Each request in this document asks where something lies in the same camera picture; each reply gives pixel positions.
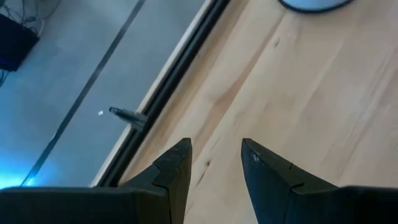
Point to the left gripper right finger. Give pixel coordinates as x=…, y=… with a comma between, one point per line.
x=311, y=205

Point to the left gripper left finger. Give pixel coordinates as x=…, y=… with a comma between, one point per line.
x=93, y=205

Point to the black floor box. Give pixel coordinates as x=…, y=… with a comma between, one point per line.
x=15, y=43

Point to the black frame clamp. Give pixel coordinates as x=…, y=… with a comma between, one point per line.
x=130, y=117

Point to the white desk lamp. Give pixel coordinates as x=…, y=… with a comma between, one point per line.
x=314, y=4

